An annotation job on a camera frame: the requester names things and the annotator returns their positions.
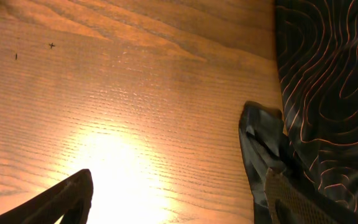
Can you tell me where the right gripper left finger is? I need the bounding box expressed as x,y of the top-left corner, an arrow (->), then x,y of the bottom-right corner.
0,169 -> 93,224

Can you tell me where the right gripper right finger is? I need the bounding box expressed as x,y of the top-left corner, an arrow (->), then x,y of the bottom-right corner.
265,169 -> 358,224

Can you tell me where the black printed cycling jersey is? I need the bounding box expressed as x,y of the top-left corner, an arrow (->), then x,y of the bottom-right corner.
239,0 -> 358,223

